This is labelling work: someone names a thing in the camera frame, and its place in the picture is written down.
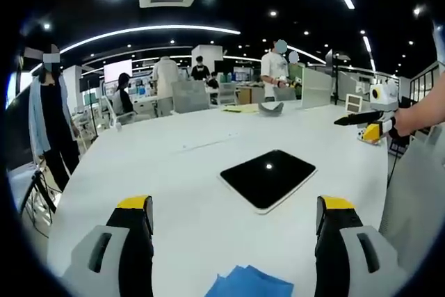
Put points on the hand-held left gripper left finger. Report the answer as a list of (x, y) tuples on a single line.
[(133, 241)]

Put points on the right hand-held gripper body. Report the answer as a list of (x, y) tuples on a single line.
[(384, 97)]

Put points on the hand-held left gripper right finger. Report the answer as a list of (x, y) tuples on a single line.
[(333, 241)]

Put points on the black tablet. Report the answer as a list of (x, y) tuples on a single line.
[(267, 178)]

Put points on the blue cleaning cloth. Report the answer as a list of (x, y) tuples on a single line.
[(248, 283)]

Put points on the small white box device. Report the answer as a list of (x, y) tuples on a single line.
[(354, 104)]

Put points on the black tripod stand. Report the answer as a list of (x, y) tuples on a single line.
[(336, 78)]

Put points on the white desk divider panel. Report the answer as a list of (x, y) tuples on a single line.
[(315, 88)]

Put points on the grey curved object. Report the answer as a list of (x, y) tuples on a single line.
[(270, 109)]

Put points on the yellow paper sheet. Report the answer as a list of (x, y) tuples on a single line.
[(240, 108)]

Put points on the white office chair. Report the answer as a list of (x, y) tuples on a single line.
[(116, 116)]

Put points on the white display screen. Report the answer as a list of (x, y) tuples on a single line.
[(117, 70)]

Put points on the long curved ceiling light strip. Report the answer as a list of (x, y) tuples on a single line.
[(149, 28)]

